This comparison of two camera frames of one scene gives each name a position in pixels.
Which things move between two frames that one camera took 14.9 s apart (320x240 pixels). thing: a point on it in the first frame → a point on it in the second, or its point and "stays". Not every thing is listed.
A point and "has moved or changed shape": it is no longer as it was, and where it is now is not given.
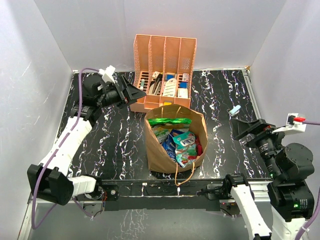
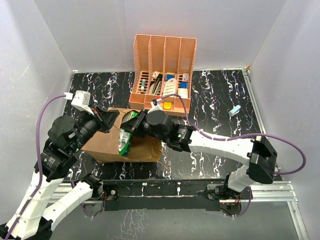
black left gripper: (133, 92) → (107, 117)
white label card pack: (170, 89) stays
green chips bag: (154, 122) has moved or changed shape
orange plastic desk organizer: (163, 67) stays
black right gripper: (239, 126) → (132, 125)
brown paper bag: (158, 160) → (104, 146)
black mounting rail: (199, 194) stays
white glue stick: (142, 84) stays
